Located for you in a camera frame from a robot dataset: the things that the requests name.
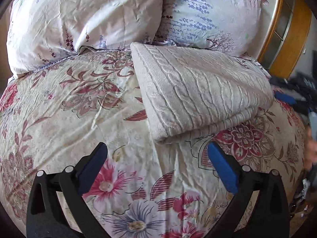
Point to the right pink lavender pillow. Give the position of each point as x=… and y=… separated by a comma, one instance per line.
x=227, y=26

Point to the left pink floral pillow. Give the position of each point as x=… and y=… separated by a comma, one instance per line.
x=43, y=32

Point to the floral bed sheet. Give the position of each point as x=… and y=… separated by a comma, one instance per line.
x=54, y=117

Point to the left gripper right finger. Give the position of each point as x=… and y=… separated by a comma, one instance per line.
x=270, y=216

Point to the wooden headboard frame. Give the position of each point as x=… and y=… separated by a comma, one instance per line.
x=281, y=38

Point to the person's right hand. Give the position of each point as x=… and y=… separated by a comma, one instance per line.
x=310, y=151

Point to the beige cable-knit sweater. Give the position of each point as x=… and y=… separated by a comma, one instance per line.
x=188, y=93

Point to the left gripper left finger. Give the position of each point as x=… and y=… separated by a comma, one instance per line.
x=45, y=217

